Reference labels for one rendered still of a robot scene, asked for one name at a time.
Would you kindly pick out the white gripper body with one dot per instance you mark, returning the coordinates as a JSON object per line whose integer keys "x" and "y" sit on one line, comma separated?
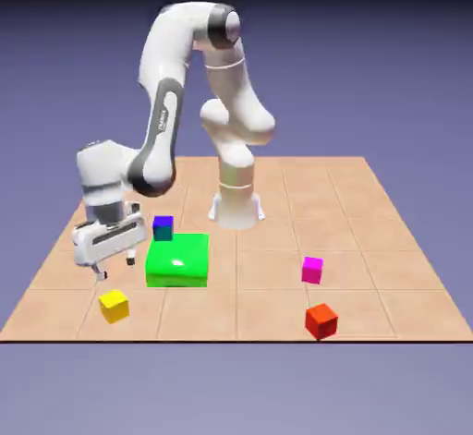
{"x": 107, "y": 244}

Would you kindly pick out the small yellow cube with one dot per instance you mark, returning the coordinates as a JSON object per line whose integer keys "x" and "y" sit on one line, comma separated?
{"x": 114, "y": 306}

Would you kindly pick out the large green box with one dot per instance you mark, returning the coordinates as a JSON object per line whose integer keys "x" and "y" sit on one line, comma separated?
{"x": 177, "y": 259}

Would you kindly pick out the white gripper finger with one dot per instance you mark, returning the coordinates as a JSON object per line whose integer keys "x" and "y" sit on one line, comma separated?
{"x": 130, "y": 258}
{"x": 99, "y": 272}

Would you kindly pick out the small red cube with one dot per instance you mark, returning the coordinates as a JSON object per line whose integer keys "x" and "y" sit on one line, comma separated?
{"x": 321, "y": 321}

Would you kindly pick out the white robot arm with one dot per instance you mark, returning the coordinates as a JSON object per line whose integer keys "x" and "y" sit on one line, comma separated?
{"x": 164, "y": 58}

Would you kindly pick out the small magenta cube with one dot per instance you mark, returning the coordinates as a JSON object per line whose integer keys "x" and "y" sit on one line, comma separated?
{"x": 312, "y": 270}

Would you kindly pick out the small blue cube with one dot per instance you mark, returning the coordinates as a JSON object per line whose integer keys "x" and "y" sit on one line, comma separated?
{"x": 163, "y": 227}

